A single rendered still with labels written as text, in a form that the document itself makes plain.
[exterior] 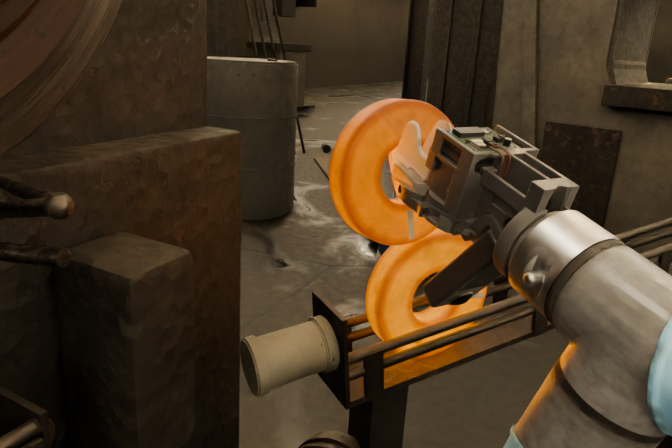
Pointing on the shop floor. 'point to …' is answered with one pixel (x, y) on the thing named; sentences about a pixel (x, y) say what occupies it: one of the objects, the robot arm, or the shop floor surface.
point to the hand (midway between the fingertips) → (399, 154)
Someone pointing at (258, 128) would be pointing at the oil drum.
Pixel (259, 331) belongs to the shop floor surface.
